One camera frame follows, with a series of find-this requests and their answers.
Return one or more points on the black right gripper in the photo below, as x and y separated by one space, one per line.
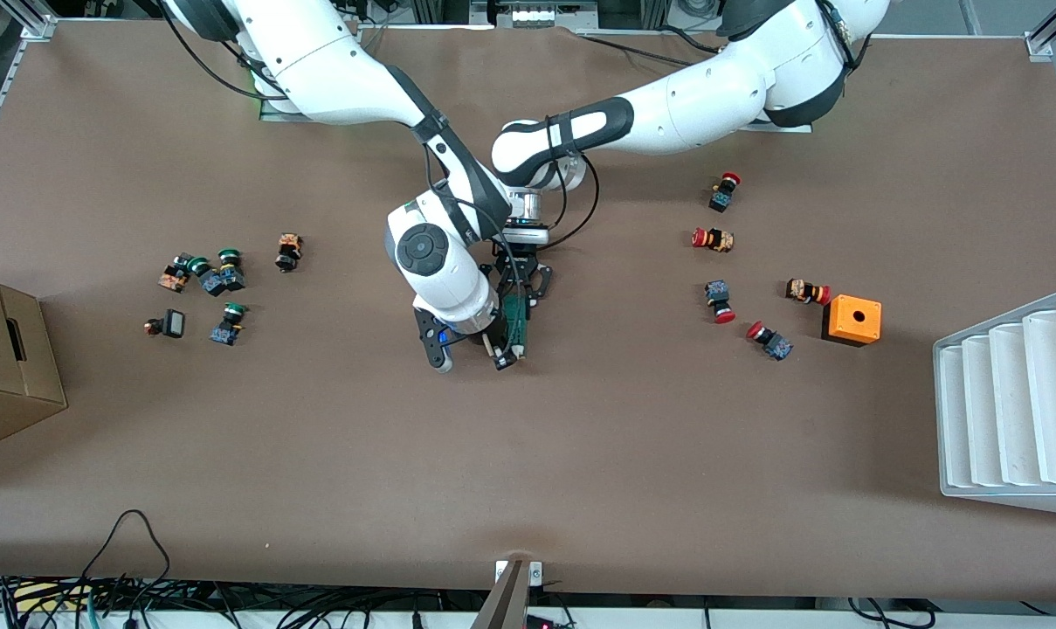
493 342

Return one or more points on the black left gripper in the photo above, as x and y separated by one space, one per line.
525 259

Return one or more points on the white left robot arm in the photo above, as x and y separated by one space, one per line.
711 96

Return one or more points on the red push button blue block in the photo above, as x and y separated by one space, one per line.
776 344
721 199
717 293

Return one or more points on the red push button orange block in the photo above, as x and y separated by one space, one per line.
720 239
803 290

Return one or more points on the white light bar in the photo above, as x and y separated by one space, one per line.
534 15

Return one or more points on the small device red light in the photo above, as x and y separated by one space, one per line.
538 623

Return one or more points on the green push button blue block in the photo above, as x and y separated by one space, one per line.
232 278
210 281
227 330

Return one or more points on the black square button red tail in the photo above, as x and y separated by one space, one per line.
174 323

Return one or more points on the orange box with hole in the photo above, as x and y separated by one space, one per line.
855 319

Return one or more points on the white ribbed tray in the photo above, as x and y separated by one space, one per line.
1008 411

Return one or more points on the brown cardboard box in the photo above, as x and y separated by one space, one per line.
3 376

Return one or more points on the silver mounting bracket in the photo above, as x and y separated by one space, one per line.
501 571
535 572

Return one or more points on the aluminium camera post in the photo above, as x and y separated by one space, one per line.
503 603

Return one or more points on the aluminium frame profile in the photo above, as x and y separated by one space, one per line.
34 26
1045 39

